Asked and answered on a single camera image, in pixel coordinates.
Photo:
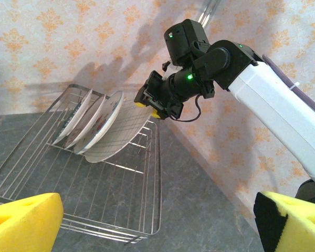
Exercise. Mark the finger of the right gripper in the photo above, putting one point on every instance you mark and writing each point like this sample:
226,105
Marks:
140,104
155,114

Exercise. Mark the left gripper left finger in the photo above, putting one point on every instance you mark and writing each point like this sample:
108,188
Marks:
23,223

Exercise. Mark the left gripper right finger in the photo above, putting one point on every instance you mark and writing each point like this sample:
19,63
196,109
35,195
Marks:
299,225

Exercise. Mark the plaid patterned plate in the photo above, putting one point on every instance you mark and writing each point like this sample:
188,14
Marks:
120,136

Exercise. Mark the plate with red shapes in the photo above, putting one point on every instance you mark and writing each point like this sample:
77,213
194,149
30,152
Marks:
105,123

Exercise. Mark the white plate with dark lettering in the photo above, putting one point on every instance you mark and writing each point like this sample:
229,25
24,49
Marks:
73,115

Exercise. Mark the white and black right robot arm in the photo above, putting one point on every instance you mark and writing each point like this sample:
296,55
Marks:
273,105

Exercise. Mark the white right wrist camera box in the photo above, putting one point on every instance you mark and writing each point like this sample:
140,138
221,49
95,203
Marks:
168,71

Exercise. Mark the aluminium frame post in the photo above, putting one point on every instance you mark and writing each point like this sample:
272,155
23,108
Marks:
208,13

